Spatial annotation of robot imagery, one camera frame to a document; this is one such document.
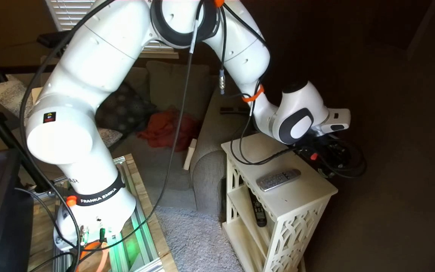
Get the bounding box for white lattice side table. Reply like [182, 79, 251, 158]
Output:
[221, 131, 339, 272]

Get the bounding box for silver remote control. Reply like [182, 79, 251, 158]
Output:
[256, 168, 302, 192]

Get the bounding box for long black remote control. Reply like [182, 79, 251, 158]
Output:
[248, 188, 268, 228]

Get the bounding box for grey sofa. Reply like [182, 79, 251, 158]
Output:
[100, 60, 258, 216]

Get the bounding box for white stick-shaped controller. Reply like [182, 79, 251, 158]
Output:
[183, 138, 198, 171]

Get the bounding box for grey shaggy rug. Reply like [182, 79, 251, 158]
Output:
[153, 206, 245, 272]

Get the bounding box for red cloth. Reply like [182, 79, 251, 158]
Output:
[137, 107, 201, 153]

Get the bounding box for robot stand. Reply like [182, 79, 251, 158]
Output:
[27, 153, 179, 272]

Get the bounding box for dark patterned cushion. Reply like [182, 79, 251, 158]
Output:
[96, 82, 158, 135]

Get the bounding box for window with white blinds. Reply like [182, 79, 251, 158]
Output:
[45, 0, 180, 59]

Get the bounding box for orange cable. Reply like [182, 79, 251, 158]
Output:
[77, 240, 111, 272]

